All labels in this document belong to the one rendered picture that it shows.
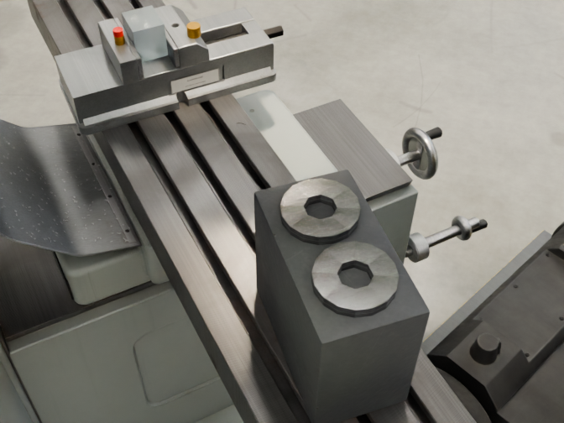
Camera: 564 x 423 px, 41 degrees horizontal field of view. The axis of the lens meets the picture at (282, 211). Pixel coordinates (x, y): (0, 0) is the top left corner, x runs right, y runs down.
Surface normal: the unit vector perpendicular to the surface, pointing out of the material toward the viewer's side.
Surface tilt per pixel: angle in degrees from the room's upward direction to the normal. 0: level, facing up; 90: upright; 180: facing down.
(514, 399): 0
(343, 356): 90
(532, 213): 0
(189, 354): 90
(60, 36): 0
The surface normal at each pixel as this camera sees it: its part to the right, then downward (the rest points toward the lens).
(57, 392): 0.46, 0.66
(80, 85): 0.01, -0.67
